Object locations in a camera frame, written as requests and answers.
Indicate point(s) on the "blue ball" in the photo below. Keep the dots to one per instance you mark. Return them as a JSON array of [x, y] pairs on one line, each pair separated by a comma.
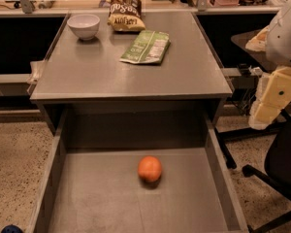
[[11, 229]]

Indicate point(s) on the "white ceramic bowl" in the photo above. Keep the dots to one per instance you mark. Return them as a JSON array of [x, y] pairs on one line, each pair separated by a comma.
[[84, 26]]

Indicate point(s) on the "brown and yellow chip bag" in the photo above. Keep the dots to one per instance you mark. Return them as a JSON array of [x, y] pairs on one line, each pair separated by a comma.
[[126, 16]]

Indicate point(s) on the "black office chair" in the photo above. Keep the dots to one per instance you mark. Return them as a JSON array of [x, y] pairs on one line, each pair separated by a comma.
[[277, 165]]

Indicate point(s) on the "grey counter cabinet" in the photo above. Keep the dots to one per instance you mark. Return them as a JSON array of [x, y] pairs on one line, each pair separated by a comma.
[[86, 71]]

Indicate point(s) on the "open grey top drawer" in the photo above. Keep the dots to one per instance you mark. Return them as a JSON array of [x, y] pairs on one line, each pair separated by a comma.
[[91, 182]]

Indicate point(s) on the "orange fruit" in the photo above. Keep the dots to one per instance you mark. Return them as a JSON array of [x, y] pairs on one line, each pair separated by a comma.
[[149, 169]]

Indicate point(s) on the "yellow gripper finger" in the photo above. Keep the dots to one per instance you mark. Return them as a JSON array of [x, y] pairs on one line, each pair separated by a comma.
[[262, 115], [278, 91]]

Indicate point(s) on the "dark round side table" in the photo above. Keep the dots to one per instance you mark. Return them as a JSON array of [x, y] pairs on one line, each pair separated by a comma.
[[253, 42]]

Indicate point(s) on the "green snack bag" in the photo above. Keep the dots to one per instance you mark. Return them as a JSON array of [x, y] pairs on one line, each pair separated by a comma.
[[148, 48]]

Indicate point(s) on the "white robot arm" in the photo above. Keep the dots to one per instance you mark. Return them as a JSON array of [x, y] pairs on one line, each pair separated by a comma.
[[277, 45]]

